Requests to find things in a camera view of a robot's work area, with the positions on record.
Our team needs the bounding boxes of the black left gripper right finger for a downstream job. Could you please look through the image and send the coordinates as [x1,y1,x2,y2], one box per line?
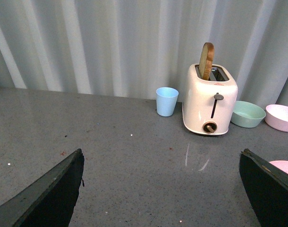
[239,149,288,227]

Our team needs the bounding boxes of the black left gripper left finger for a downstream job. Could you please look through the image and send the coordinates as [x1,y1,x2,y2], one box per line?
[0,149,85,227]

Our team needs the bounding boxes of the pink plate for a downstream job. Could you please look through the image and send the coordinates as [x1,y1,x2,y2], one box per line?
[270,160,288,174]

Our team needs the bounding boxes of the pink bowl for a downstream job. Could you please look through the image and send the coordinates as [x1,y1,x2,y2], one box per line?
[265,104,288,132]

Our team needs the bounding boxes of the green bowl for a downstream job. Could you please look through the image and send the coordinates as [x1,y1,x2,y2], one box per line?
[231,101,266,128]

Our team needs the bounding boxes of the cream toaster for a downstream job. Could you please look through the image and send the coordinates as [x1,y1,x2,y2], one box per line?
[182,64,238,136]

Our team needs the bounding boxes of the light blue cup behind toaster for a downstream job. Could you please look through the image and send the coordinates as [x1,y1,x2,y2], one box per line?
[156,87,179,117]

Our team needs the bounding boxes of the bread slice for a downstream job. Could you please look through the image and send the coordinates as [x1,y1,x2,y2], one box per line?
[199,43,214,80]

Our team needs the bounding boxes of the grey curtain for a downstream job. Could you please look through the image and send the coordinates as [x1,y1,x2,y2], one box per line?
[0,0,288,107]

